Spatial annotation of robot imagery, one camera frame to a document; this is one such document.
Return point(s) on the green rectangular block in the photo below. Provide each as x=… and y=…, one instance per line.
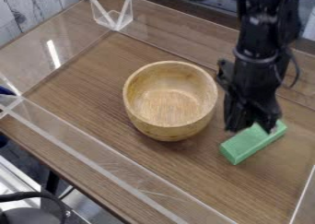
x=250, y=141

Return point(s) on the clear acrylic corner bracket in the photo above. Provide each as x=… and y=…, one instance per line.
x=113, y=19

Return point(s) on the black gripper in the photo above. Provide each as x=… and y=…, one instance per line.
x=250, y=81

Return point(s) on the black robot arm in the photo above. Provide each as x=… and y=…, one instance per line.
x=270, y=27

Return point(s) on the clear acrylic tray wall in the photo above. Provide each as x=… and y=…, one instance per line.
x=141, y=196

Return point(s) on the light wooden bowl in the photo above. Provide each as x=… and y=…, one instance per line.
x=170, y=98

